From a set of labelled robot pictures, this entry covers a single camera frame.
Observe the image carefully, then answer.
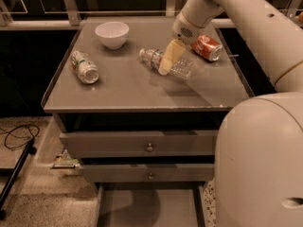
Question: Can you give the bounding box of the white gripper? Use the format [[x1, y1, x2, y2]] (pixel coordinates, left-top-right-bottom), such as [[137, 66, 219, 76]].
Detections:
[[158, 11, 205, 76]]

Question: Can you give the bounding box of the clear plastic water bottle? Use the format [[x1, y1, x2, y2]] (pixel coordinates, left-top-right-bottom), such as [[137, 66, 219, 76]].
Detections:
[[139, 48, 194, 80]]

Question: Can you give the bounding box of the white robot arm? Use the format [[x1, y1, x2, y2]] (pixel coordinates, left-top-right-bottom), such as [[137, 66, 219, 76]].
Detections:
[[159, 0, 303, 227]]

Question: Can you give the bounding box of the grey drawer cabinet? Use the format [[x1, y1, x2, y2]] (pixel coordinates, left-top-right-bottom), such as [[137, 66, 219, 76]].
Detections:
[[41, 14, 256, 187]]

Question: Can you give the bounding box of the grey middle drawer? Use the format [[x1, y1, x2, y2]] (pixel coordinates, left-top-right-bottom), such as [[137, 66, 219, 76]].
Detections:
[[80, 164, 214, 183]]

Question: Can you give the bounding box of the grey top drawer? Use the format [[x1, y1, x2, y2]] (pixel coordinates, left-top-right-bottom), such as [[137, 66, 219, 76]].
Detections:
[[60, 131, 217, 158]]

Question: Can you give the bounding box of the grey open bottom drawer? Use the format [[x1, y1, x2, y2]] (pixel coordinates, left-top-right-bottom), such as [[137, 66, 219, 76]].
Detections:
[[95, 183, 207, 227]]

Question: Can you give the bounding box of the red cola can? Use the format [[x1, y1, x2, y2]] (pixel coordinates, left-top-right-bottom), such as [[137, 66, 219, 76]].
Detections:
[[191, 34, 223, 61]]

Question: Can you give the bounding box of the white ceramic bowl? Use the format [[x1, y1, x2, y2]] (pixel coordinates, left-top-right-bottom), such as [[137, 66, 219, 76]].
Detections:
[[95, 22, 130, 49]]

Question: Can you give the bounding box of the silver green soda can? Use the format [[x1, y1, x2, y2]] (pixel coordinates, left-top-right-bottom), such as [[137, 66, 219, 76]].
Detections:
[[71, 51, 99, 84]]

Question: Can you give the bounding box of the clear plastic storage bin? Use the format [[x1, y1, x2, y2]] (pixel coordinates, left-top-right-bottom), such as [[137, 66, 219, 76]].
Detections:
[[34, 118, 80, 175]]

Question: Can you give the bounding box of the black stand leg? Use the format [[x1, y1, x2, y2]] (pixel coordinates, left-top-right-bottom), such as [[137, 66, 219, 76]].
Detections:
[[0, 139, 37, 220]]

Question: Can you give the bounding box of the black cable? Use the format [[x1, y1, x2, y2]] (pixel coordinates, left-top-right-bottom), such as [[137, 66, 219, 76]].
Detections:
[[0, 123, 42, 150]]

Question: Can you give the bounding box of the metal railing frame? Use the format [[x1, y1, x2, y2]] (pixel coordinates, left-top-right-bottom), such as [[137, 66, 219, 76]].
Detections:
[[0, 0, 187, 30]]

